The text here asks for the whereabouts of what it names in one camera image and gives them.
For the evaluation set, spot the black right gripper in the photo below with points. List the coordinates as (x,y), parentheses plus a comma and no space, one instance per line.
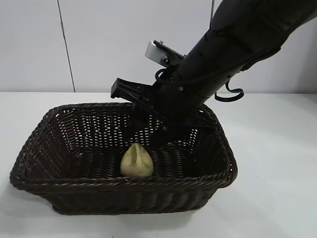
(133,93)

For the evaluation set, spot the pale yellow egg yolk pastry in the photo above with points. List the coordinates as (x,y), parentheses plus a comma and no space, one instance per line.
(136,163)

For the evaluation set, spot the dark brown wicker basket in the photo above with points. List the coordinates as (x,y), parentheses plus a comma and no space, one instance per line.
(123,188)

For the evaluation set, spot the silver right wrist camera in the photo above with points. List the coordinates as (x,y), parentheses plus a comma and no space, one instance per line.
(153,50)

